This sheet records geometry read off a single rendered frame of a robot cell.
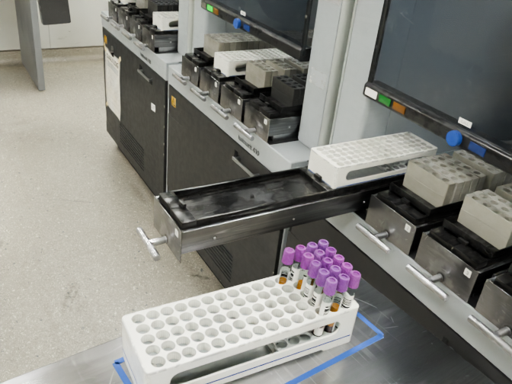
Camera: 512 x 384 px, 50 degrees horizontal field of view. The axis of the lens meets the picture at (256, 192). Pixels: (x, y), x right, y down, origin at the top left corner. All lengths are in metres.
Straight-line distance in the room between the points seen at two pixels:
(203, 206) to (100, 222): 1.45
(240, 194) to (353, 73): 0.42
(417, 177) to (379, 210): 0.10
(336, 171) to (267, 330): 0.52
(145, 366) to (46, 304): 1.46
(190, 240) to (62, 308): 1.12
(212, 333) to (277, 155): 0.84
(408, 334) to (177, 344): 0.34
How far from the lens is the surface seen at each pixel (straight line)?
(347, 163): 1.18
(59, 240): 2.39
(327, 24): 1.40
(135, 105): 2.54
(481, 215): 1.10
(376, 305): 0.87
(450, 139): 1.09
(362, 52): 1.30
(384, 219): 1.17
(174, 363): 0.65
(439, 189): 1.15
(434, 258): 1.10
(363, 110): 1.31
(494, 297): 1.03
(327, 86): 1.41
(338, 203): 1.16
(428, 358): 0.81
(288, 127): 1.53
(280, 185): 1.16
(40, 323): 2.02
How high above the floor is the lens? 1.36
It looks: 30 degrees down
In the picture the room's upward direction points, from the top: 6 degrees clockwise
